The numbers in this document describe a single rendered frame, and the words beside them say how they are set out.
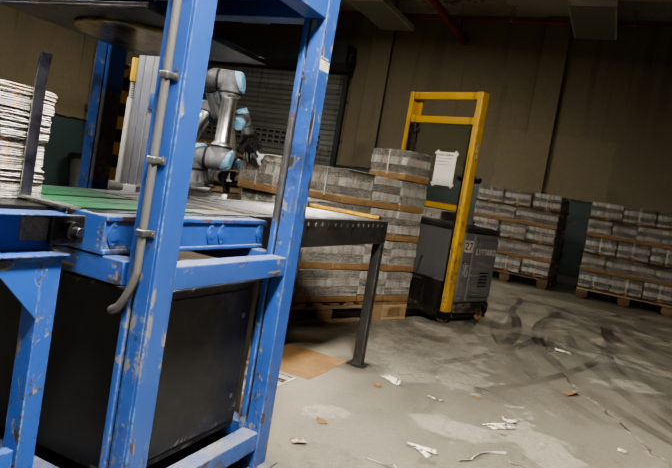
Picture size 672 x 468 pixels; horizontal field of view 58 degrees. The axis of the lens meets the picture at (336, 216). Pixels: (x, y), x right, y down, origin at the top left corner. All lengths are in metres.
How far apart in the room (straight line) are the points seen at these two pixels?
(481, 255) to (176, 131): 4.07
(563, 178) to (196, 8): 9.22
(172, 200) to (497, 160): 9.30
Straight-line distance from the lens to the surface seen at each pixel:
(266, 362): 1.98
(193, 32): 1.42
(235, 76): 3.30
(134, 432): 1.54
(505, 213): 8.77
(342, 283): 4.23
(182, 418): 1.83
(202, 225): 1.77
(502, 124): 10.56
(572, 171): 10.33
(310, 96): 1.91
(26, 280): 1.41
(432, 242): 5.15
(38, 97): 1.55
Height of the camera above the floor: 0.95
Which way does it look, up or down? 3 degrees down
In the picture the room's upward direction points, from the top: 9 degrees clockwise
